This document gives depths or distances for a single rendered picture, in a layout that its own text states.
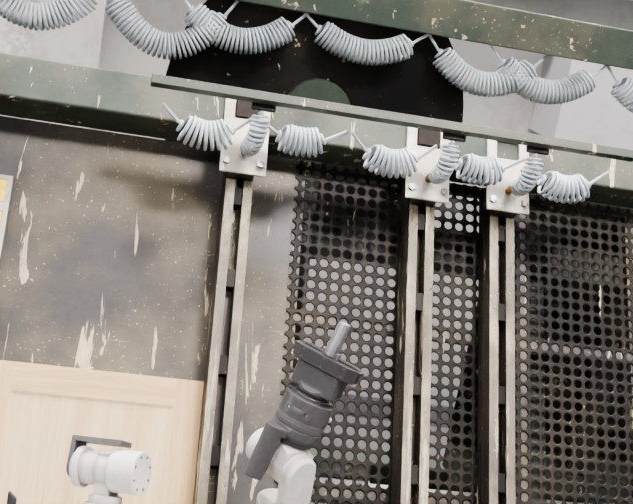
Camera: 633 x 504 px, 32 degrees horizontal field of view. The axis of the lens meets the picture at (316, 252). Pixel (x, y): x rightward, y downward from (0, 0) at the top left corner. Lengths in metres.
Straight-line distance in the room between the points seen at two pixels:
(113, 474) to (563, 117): 3.89
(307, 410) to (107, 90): 0.89
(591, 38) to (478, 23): 0.31
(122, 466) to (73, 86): 0.97
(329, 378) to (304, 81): 1.21
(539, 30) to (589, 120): 2.39
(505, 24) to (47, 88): 1.21
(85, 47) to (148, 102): 2.85
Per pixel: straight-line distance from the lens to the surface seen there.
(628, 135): 5.41
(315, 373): 1.84
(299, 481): 1.87
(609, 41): 3.05
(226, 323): 2.29
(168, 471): 2.24
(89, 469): 1.73
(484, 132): 2.35
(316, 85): 2.86
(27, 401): 2.25
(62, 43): 5.23
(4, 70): 2.40
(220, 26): 2.77
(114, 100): 2.38
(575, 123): 5.31
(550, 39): 2.98
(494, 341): 2.41
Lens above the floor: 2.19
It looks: 14 degrees down
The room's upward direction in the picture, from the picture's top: 10 degrees clockwise
